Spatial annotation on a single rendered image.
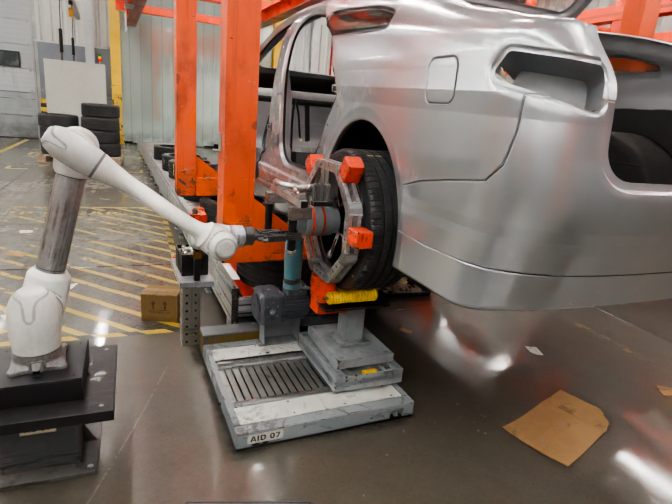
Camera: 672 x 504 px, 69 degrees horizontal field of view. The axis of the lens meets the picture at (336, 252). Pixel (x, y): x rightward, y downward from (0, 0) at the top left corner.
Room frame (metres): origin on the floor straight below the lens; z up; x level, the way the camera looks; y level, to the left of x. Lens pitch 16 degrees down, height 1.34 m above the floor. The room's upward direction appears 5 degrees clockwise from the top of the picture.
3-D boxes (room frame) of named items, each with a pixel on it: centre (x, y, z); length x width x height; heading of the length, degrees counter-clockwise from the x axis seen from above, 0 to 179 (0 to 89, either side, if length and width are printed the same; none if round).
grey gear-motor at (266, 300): (2.50, 0.21, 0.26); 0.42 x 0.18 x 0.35; 115
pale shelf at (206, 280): (2.53, 0.78, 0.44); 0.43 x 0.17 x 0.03; 25
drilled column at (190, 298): (2.56, 0.79, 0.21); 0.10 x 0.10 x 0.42; 25
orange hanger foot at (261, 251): (2.70, 0.25, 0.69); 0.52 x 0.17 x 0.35; 115
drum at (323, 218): (2.20, 0.11, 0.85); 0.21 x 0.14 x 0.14; 115
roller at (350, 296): (2.17, -0.09, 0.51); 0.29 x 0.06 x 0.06; 115
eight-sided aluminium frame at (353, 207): (2.24, 0.05, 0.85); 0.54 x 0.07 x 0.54; 25
